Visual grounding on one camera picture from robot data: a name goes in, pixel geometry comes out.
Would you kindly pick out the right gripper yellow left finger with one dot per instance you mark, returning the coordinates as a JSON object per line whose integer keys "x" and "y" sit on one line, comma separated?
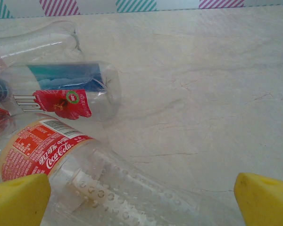
{"x": 16, "y": 202}

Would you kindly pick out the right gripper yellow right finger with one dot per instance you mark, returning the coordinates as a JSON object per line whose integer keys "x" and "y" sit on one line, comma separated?
{"x": 266, "y": 204}

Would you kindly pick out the clear plastic bottle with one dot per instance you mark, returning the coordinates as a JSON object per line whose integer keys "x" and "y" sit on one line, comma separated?
{"x": 37, "y": 40}

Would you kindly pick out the clear bottle hibiscus blue label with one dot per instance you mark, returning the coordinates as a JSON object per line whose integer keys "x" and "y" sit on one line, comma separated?
{"x": 68, "y": 103}

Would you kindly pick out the clear Coca-Cola bottle red label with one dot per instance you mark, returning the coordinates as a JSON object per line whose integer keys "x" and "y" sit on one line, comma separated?
{"x": 49, "y": 146}

